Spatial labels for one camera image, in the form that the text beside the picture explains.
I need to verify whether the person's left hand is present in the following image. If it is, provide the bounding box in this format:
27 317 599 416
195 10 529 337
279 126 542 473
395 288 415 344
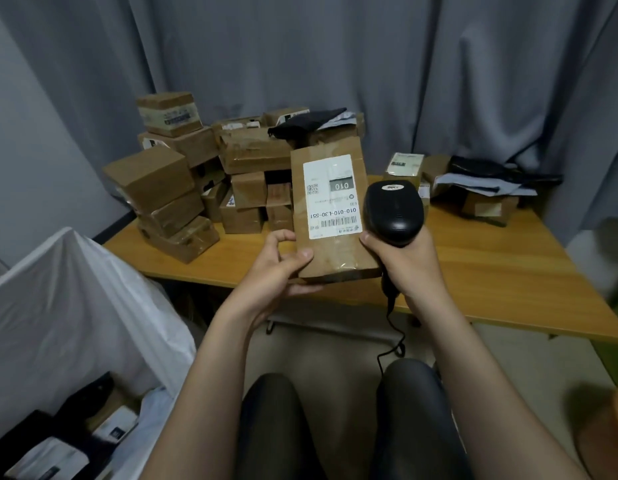
228 229 324 332

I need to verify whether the person's right hand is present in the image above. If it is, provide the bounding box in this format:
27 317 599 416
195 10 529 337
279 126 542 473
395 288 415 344
359 227 448 309

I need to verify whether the brown parcel with white label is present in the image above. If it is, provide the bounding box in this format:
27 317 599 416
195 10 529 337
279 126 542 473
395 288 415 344
290 136 381 284

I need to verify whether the black barcode scanner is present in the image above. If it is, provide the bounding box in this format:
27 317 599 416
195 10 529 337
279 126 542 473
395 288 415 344
363 180 426 301

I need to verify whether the person's left forearm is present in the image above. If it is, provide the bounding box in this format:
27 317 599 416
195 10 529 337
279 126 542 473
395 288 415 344
139 299 276 480

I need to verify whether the person's right forearm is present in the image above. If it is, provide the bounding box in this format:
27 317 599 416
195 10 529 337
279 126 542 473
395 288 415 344
406 288 588 480

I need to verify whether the small box with pale label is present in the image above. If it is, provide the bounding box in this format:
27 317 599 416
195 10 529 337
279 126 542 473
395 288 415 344
385 152 425 189

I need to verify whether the plain brown cardboard box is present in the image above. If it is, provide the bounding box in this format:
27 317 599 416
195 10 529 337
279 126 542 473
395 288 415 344
421 154 452 196

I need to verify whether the grey plastic mailer bag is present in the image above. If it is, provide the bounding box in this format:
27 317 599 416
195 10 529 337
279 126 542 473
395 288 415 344
433 173 538 197

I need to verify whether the wooden table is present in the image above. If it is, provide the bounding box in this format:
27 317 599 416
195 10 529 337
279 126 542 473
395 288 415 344
103 175 618 344

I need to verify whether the flat brown cardboard box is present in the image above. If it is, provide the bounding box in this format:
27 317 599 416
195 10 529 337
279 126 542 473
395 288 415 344
461 194 520 226

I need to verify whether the black plastic mailer bag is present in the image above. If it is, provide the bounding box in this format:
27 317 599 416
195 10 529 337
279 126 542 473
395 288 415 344
267 108 348 141

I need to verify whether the glossy black mailer bag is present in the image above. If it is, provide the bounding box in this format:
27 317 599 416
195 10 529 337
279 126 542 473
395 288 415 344
448 155 564 186

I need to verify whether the pile of brown cardboard boxes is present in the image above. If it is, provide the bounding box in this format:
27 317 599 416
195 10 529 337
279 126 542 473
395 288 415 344
102 92 367 265

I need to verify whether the person's left leg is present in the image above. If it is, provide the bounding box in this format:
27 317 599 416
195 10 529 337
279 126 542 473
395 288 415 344
236 373 316 480

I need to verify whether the person's leg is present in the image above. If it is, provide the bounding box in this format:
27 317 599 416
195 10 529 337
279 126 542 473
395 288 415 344
236 373 316 480
371 358 474 480

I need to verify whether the person's right leg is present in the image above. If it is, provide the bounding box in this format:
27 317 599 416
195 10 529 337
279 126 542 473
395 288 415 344
371 358 474 480

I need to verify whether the grey curtain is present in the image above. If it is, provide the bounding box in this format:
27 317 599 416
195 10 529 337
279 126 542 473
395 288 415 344
0 0 618 246

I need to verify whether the large white plastic sack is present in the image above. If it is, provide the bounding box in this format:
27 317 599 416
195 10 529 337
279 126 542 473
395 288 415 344
0 227 198 480

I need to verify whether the brown box with dark label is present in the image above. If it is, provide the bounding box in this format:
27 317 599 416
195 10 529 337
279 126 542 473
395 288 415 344
86 389 140 446

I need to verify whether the black parcel with white label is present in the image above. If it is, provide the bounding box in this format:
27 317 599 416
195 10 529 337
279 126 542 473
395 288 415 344
4 437 91 480

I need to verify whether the black parcel in sack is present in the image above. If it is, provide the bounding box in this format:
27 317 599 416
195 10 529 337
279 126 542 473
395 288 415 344
0 372 116 480

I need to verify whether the metal table frame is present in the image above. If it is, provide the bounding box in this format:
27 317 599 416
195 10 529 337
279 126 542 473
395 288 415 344
265 314 423 346

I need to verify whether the black scanner cable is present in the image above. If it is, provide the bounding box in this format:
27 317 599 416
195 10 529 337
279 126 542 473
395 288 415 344
376 294 408 376

